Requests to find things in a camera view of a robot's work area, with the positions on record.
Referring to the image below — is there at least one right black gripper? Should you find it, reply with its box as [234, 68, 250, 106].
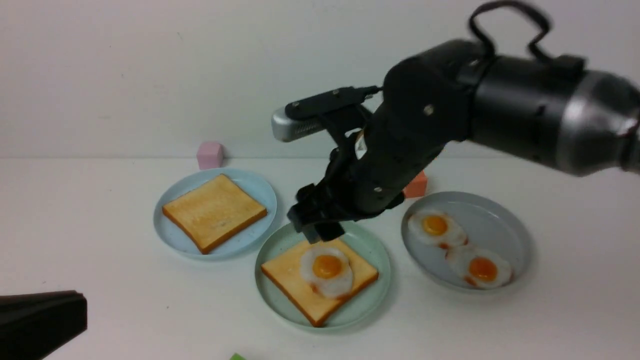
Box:
[286, 120, 446, 244]

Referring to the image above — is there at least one fried egg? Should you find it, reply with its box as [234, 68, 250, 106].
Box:
[407, 209, 469, 249]
[299, 246, 354, 299]
[445, 244, 515, 290]

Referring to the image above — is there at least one toast slice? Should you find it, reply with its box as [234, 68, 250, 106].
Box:
[260, 238, 380, 328]
[161, 174, 269, 255]

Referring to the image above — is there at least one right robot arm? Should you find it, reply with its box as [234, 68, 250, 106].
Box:
[285, 39, 639, 243]

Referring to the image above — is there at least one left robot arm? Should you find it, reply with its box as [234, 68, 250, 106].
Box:
[0, 291, 88, 360]

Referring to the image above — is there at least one mint green plate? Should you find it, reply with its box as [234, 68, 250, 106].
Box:
[254, 221, 393, 333]

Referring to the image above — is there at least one light blue plate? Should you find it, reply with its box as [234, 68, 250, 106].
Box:
[153, 168, 278, 262]

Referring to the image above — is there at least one orange cube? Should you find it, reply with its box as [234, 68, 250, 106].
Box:
[402, 170, 429, 199]

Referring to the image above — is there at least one pink cube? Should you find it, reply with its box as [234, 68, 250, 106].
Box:
[196, 141, 225, 171]

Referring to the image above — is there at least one grey plate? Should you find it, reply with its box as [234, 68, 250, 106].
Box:
[401, 191, 534, 294]

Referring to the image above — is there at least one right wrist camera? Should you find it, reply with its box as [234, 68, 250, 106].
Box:
[270, 85, 382, 145]

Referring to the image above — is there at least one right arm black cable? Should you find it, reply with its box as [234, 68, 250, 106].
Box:
[468, 0, 586, 68]

